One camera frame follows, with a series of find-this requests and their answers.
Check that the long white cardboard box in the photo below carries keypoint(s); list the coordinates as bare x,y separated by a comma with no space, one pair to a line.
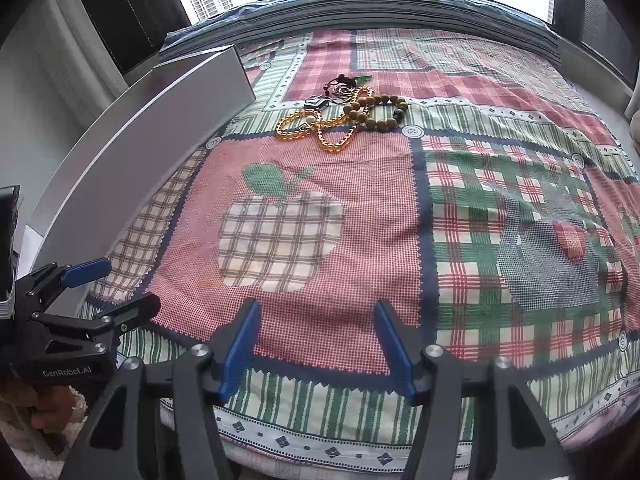
125,160

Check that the dark side window panel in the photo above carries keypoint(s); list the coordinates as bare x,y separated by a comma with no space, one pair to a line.
125,15
600,15

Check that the beige pillow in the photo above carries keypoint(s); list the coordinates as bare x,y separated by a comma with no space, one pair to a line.
636,127

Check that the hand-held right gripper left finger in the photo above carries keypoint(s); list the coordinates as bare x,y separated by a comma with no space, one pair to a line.
240,352

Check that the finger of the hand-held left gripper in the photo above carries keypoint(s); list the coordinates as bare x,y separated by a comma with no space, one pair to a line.
130,310
87,268

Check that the silver pendant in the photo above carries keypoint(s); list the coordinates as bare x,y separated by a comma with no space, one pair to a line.
315,102

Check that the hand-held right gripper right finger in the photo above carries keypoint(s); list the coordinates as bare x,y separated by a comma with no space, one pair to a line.
396,352

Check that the white sheer curtain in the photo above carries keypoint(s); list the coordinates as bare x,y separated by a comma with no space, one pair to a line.
80,60

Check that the plaid patchwork blanket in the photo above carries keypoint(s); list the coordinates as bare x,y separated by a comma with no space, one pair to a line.
350,240

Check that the person's left hand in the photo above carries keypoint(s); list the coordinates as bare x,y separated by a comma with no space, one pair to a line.
40,402

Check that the stack of folded blue-grey mats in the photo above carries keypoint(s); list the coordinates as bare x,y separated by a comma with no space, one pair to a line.
400,5

